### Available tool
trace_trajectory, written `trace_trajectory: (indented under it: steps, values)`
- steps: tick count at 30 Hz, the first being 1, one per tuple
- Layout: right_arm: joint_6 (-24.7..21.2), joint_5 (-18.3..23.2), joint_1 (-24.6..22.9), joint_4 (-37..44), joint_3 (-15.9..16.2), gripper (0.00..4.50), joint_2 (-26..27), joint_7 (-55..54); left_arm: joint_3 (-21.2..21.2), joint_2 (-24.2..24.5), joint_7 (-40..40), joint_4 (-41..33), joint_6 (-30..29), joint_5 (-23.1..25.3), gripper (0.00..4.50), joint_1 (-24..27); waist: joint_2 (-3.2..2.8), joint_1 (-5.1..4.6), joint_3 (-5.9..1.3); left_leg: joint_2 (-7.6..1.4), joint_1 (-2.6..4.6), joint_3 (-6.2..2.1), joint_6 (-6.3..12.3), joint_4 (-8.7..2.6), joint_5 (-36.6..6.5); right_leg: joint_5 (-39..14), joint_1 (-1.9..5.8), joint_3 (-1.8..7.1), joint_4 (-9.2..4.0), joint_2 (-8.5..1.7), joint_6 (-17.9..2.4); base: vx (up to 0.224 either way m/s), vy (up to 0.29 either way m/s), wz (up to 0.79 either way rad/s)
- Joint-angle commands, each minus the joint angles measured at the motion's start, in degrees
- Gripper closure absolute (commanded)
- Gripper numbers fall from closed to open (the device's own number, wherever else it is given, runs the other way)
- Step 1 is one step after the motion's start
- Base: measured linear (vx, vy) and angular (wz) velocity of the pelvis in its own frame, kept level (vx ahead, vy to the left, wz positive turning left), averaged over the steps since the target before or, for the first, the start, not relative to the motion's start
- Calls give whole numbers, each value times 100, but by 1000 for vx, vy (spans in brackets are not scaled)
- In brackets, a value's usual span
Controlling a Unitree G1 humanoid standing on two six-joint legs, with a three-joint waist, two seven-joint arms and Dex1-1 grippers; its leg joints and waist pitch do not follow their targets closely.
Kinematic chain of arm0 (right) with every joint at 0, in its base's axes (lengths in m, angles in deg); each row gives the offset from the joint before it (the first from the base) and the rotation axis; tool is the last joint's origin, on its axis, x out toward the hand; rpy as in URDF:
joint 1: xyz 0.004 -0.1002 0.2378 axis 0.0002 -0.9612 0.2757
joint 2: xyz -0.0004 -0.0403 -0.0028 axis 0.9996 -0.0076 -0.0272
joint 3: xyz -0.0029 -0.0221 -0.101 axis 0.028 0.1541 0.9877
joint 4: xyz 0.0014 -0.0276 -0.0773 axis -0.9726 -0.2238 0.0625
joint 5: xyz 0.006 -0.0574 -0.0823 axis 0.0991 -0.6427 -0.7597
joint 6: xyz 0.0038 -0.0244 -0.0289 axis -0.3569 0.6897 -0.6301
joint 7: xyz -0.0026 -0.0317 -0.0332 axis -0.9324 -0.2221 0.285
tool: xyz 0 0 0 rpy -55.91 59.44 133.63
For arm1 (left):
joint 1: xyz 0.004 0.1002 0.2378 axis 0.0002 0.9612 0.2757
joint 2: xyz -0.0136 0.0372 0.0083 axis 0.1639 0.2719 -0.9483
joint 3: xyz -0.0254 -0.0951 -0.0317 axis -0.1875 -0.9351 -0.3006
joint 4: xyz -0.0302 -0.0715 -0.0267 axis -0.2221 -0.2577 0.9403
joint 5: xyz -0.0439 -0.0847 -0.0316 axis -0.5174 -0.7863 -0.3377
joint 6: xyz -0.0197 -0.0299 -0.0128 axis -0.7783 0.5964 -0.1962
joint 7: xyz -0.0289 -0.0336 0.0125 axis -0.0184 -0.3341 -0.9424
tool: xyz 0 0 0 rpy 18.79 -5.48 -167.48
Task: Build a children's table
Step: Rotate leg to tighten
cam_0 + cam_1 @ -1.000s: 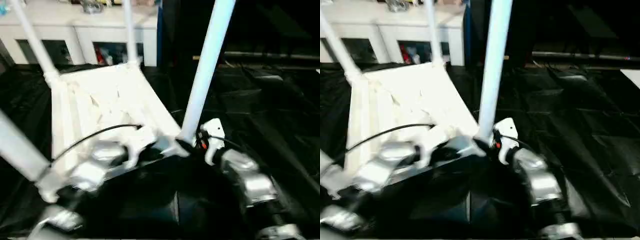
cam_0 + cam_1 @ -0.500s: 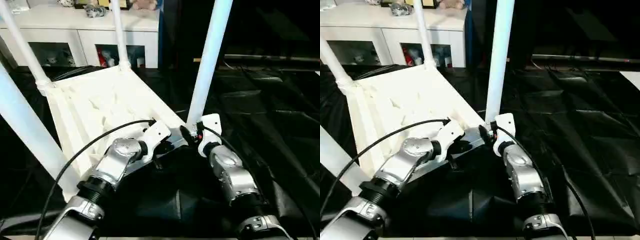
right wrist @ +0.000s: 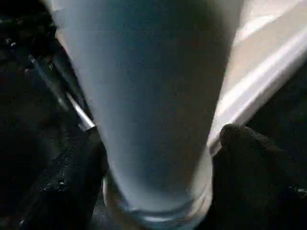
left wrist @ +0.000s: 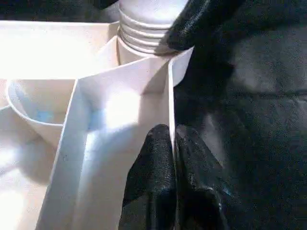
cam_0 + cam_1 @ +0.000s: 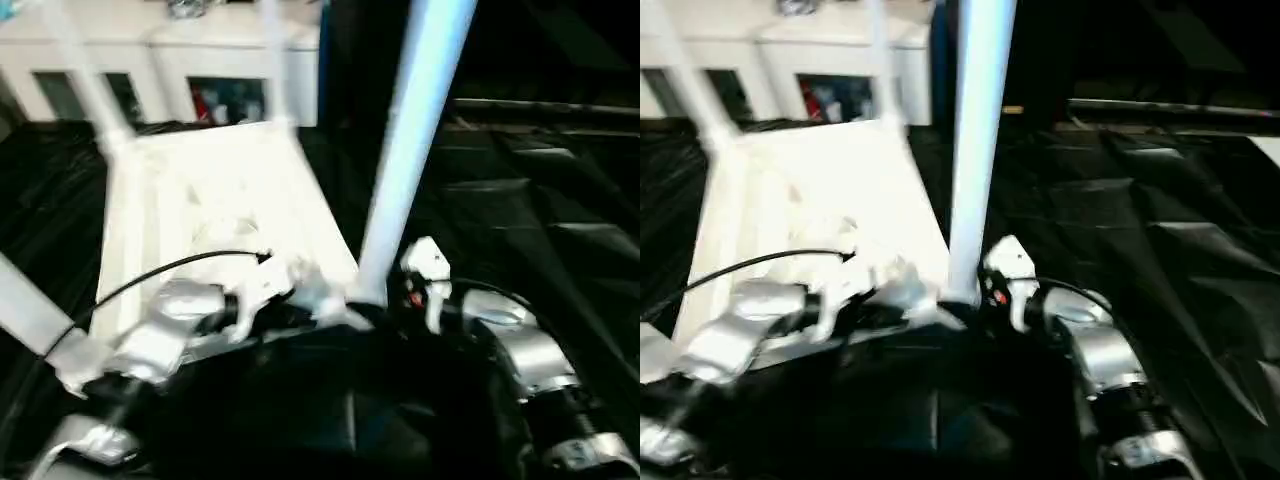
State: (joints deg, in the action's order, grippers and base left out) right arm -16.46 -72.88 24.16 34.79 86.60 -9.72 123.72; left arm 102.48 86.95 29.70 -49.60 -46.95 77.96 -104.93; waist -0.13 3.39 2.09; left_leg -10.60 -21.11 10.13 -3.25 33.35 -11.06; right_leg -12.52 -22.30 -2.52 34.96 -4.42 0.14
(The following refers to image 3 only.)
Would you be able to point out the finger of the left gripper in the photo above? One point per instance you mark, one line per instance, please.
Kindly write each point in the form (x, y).
(72, 86)

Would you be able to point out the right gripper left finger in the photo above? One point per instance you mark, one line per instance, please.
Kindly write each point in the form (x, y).
(67, 191)

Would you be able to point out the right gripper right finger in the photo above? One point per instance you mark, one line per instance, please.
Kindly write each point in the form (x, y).
(259, 191)

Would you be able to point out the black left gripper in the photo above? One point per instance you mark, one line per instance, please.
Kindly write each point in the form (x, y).
(21, 26)

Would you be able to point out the white plastic table leg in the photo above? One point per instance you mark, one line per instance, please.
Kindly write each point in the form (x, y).
(156, 95)

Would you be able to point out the white plastic table top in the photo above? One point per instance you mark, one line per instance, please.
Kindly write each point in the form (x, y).
(263, 60)

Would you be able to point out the black glossy mat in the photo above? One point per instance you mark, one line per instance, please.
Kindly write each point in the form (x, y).
(24, 119)

